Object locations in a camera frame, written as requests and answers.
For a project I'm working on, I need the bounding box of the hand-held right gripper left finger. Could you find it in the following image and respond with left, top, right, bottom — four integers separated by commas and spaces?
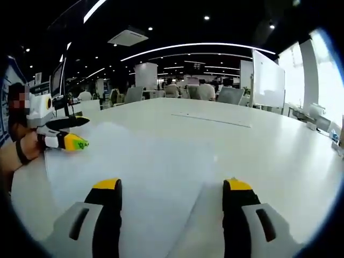
52, 177, 123, 258

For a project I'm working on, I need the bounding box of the person's left hand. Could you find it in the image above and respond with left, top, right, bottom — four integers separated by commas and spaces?
16, 131, 46, 162

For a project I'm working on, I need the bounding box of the stack of white printing papers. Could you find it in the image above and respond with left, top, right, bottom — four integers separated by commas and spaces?
44, 122, 220, 258

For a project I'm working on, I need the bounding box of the ceiling air conditioner vent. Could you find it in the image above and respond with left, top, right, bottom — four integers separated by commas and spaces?
107, 25, 149, 45

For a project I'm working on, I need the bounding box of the green white office chair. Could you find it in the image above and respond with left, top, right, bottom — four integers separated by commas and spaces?
108, 88, 125, 108

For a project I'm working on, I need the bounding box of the wide ceiling light strip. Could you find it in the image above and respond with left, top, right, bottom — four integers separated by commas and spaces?
83, 0, 107, 24

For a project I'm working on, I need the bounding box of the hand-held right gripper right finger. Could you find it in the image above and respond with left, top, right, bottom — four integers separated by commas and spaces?
222, 177, 298, 258

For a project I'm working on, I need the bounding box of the white storage shelf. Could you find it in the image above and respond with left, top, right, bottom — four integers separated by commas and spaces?
28, 71, 52, 95

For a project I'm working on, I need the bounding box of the blue white wall poster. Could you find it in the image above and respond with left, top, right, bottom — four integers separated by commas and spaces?
0, 56, 27, 143

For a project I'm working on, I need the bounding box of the white standing desk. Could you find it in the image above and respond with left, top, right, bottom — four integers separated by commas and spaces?
52, 94, 78, 119

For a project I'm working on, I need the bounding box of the white pillar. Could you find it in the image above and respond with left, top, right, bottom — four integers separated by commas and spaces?
134, 62, 159, 91

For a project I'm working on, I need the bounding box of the white side desk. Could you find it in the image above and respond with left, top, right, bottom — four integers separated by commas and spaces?
80, 99, 102, 111

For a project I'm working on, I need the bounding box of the thin ceiling light strip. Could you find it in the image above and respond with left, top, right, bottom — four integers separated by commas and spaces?
120, 42, 277, 62

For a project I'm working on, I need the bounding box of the large whiteboard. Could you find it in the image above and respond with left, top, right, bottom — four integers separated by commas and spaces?
251, 49, 286, 108

